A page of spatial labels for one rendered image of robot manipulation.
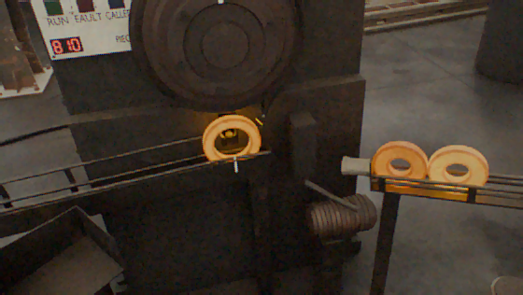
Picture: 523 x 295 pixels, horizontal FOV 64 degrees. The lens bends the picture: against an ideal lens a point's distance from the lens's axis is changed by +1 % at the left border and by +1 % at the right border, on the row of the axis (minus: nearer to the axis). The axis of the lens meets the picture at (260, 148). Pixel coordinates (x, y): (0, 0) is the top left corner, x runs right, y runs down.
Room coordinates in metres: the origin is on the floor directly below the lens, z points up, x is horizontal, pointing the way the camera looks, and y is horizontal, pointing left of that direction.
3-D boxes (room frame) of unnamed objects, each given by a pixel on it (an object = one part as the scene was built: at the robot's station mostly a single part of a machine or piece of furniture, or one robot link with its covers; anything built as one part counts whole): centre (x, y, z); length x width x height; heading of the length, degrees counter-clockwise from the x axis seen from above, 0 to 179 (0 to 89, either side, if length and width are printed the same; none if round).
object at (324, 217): (1.05, -0.26, 0.27); 0.22 x 0.13 x 0.53; 100
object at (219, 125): (1.13, 0.09, 0.75); 0.18 x 0.03 x 0.18; 99
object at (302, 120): (1.18, -0.14, 0.68); 0.11 x 0.08 x 0.24; 10
